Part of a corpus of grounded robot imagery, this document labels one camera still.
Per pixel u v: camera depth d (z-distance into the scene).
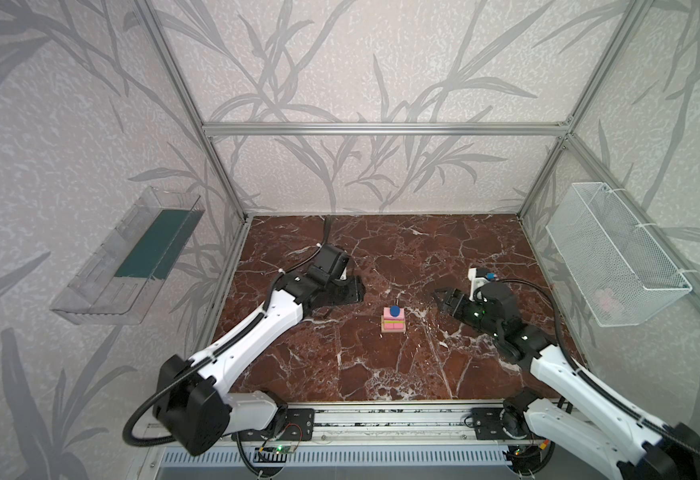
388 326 0.87
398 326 0.87
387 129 0.96
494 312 0.60
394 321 0.88
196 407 0.38
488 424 0.74
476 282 0.73
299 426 0.72
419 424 0.75
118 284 0.63
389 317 0.86
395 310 0.86
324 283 0.59
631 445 0.41
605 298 0.74
